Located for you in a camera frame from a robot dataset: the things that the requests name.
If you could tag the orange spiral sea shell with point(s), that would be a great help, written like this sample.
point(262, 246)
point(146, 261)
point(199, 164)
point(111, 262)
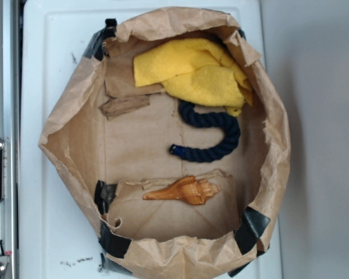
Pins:
point(187, 189)

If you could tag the metal frame with black bracket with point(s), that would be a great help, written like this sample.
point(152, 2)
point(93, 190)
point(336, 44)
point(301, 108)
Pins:
point(9, 22)

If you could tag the brown wood bark piece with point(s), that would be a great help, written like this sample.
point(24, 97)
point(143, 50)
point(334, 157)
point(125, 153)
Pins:
point(115, 107)

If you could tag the brown paper lined box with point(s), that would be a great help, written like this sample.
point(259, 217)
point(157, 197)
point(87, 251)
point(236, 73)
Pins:
point(108, 165)

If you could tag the yellow cloth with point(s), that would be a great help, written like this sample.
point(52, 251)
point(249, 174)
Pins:
point(195, 70)

